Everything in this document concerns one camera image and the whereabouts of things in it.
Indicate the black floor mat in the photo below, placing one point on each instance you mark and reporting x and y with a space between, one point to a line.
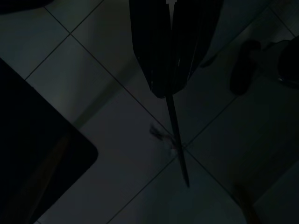
28 140

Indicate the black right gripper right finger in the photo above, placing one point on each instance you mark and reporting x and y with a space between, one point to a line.
194 35

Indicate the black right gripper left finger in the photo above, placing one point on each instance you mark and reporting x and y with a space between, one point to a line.
154 46

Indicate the black shoe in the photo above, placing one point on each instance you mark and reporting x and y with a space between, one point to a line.
244 70

